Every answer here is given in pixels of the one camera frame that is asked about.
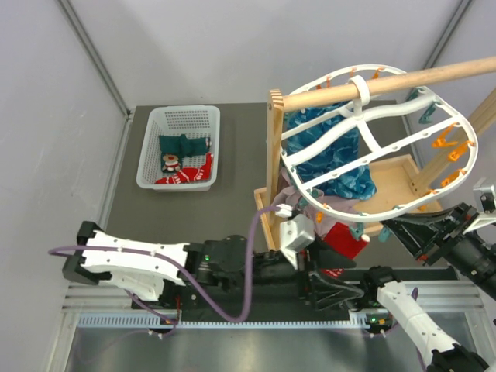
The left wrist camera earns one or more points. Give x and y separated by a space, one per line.
295 234

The red patterned sock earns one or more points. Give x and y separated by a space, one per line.
342 241
189 174

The mauve cloth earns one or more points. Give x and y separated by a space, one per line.
288 194

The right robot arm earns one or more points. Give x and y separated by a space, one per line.
438 350

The white plastic basket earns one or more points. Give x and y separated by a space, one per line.
191 120

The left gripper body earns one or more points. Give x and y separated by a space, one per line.
300 277

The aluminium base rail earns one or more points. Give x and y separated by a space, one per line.
109 307

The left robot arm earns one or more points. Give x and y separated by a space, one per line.
225 275

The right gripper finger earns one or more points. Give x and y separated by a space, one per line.
428 218
417 236

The green reindeer sock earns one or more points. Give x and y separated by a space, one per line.
170 163

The wooden rack stand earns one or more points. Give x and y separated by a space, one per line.
395 175

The white clip hanger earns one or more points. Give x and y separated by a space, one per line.
398 94

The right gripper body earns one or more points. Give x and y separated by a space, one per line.
456 225

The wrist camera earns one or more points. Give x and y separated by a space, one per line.
295 234
484 193

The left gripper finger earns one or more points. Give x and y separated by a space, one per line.
327 258
327 292

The blue patterned cloth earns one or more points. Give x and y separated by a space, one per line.
356 184

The red patterned sock in basket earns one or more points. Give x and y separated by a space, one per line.
189 174

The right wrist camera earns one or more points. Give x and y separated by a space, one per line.
484 193

